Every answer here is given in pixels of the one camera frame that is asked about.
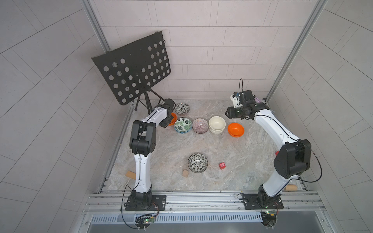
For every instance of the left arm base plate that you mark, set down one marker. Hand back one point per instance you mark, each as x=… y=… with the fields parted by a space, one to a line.
x=145 y=203

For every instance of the black floral bowl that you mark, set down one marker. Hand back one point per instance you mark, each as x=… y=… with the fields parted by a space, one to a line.
x=182 y=109
x=197 y=163

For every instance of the small wooden cube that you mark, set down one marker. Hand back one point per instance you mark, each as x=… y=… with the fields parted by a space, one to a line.
x=185 y=173

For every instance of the far black floral bowl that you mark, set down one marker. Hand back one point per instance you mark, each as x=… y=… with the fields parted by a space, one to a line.
x=182 y=109

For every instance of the orange bowl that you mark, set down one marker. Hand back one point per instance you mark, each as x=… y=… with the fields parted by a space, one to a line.
x=174 y=119
x=236 y=130

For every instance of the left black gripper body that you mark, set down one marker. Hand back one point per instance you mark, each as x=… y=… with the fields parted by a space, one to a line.
x=167 y=120

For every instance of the black perforated music stand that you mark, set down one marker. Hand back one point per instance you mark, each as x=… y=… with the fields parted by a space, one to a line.
x=132 y=70

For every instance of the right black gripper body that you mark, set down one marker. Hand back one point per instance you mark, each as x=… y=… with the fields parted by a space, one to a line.
x=236 y=114

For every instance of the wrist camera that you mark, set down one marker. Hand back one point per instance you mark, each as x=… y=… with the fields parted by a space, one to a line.
x=242 y=99
x=167 y=102

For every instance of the red die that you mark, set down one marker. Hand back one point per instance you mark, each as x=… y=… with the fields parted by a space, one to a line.
x=222 y=166

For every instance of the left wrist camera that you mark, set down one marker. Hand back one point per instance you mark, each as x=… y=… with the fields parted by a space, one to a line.
x=167 y=102

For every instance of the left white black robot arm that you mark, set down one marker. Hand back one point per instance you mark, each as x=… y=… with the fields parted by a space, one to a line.
x=143 y=143

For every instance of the left circuit board connector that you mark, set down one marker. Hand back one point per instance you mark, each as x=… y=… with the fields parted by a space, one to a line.
x=144 y=221

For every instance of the cream bowl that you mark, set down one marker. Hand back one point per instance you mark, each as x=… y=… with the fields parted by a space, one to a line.
x=217 y=124

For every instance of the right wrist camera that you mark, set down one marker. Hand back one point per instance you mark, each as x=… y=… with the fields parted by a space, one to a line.
x=242 y=99

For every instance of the purple striped bowl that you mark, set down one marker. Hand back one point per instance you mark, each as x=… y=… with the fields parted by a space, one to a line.
x=200 y=126

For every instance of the green leaf bowl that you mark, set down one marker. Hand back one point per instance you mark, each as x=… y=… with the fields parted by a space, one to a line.
x=183 y=125

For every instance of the wooden block at left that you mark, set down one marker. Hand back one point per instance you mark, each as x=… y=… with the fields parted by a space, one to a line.
x=131 y=175

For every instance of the near black floral bowl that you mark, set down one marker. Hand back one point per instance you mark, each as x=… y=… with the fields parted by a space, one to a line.
x=197 y=163

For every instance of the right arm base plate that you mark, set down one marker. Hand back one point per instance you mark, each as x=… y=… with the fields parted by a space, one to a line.
x=262 y=202

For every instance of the wooden cylinder at right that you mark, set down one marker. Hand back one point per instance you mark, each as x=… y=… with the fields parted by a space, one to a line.
x=290 y=187

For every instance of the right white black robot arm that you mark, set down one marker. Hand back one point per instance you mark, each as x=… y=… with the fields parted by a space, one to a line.
x=293 y=156

